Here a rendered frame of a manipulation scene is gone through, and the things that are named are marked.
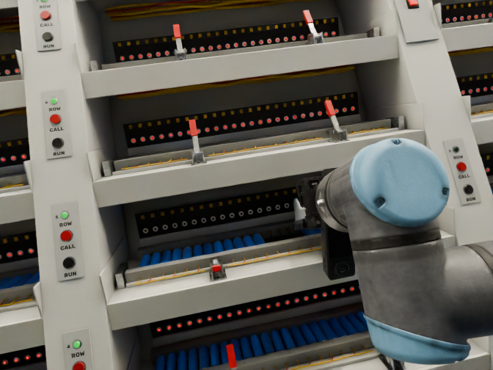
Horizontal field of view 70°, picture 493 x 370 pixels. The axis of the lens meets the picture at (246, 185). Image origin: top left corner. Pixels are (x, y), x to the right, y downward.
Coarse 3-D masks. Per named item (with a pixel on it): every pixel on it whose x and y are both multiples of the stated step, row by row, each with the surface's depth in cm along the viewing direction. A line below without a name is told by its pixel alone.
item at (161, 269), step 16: (288, 240) 65; (304, 240) 64; (320, 240) 65; (208, 256) 63; (224, 256) 63; (240, 256) 63; (256, 256) 64; (128, 272) 61; (144, 272) 61; (160, 272) 61; (176, 272) 62; (192, 272) 60
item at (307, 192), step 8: (336, 168) 51; (320, 176) 56; (296, 184) 61; (304, 184) 56; (312, 184) 57; (304, 192) 57; (312, 192) 56; (304, 200) 57; (312, 200) 56; (304, 208) 59; (312, 208) 56; (312, 216) 55; (320, 216) 56; (312, 224) 56; (320, 224) 55
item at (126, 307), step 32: (224, 224) 76; (256, 224) 77; (448, 224) 64; (288, 256) 64; (320, 256) 62; (128, 288) 60; (160, 288) 58; (192, 288) 57; (224, 288) 58; (256, 288) 59; (288, 288) 59; (128, 320) 56; (160, 320) 57
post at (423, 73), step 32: (352, 0) 85; (384, 0) 72; (384, 64) 76; (416, 64) 69; (448, 64) 69; (384, 96) 78; (416, 96) 67; (448, 96) 68; (448, 128) 67; (480, 160) 66; (480, 192) 65; (480, 224) 63
